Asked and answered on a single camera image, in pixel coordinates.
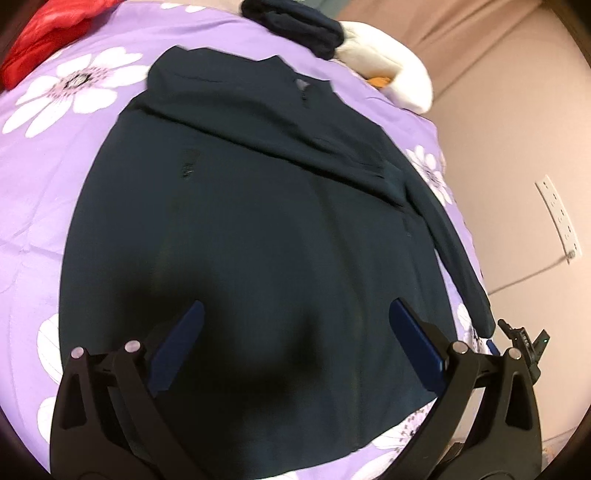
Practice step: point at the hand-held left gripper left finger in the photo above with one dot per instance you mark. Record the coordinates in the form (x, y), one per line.
(178, 344)

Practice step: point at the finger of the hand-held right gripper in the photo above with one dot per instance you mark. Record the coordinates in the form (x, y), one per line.
(512, 331)
(493, 347)

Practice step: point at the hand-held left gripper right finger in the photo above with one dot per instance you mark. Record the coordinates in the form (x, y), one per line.
(415, 344)

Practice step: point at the dark navy shirt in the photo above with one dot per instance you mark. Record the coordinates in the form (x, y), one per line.
(254, 221)

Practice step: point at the folded dark navy clothes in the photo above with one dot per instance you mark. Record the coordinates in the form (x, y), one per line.
(295, 23)

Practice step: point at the white power strip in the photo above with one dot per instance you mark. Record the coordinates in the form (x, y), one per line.
(556, 212)

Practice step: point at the purple floral bedsheet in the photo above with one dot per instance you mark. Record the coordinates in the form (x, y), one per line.
(46, 184)

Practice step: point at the white plush toy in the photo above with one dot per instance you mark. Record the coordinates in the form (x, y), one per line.
(401, 69)

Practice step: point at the red cloth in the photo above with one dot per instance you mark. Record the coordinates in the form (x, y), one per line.
(41, 37)

